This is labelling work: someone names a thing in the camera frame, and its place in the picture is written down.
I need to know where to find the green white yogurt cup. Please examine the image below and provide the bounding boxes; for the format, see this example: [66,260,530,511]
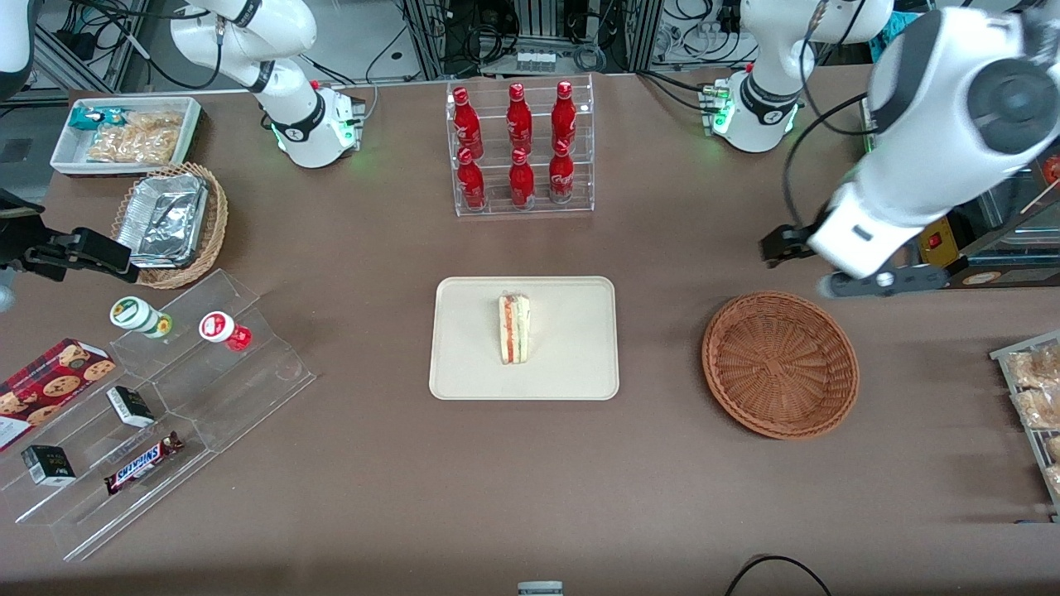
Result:
[109,296,174,341]

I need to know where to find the teal snack packet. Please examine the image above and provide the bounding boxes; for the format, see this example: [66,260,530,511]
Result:
[68,105,127,132]

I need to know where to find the small black box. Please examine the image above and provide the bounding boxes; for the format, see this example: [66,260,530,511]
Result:
[105,385,157,430]
[20,444,77,487]

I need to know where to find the clear acrylic stepped stand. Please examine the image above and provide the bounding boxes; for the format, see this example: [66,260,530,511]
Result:
[0,364,210,563]
[109,267,318,454]

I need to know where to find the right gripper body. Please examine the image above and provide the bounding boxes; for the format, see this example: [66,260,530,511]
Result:
[0,190,49,272]

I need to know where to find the yellow switch box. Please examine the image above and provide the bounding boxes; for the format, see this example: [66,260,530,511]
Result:
[914,214,958,268]

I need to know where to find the red white yogurt cup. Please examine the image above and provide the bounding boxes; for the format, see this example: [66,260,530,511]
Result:
[198,310,253,353]

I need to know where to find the round brown wicker basket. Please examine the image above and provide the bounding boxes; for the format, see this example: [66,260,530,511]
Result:
[701,291,860,441]

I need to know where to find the beige plastic tray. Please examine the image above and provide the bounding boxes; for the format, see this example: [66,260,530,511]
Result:
[428,276,621,402]

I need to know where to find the red tartan cookie box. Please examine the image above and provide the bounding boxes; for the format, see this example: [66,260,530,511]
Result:
[0,337,118,454]

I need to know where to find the red cola bottle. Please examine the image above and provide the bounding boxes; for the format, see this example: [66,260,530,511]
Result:
[547,138,576,204]
[451,86,484,160]
[505,83,534,155]
[508,148,537,209]
[552,80,578,151]
[456,147,488,210]

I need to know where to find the snickers chocolate bar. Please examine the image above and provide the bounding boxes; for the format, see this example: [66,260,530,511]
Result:
[103,430,186,497]

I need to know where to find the clear acrylic bottle rack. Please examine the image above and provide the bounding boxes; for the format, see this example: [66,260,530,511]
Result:
[446,74,595,219]

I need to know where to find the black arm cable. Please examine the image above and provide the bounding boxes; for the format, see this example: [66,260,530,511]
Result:
[782,0,872,237]

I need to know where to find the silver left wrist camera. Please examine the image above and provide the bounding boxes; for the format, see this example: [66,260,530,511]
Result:
[815,262,952,301]

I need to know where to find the stacked aluminium foil trays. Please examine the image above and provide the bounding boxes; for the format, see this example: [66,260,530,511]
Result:
[115,171,210,270]

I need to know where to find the tray of packaged bread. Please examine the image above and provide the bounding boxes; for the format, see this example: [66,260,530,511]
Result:
[989,330,1060,524]

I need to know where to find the black floor cable loop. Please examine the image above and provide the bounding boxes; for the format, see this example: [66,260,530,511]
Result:
[724,554,834,596]

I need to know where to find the white rectangular snack bin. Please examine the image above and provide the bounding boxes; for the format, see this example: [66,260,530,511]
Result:
[50,96,203,178]

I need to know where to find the light tan wicker basket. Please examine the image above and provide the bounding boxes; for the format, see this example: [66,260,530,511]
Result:
[111,161,229,291]

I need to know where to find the black food warmer cabinet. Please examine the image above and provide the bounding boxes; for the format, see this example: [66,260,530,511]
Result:
[860,83,1060,290]

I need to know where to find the clear bag of crackers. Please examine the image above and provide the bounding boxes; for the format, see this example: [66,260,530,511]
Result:
[86,111,185,165]

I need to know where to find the triangular sandwich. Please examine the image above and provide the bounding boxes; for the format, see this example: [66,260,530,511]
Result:
[497,291,532,367]

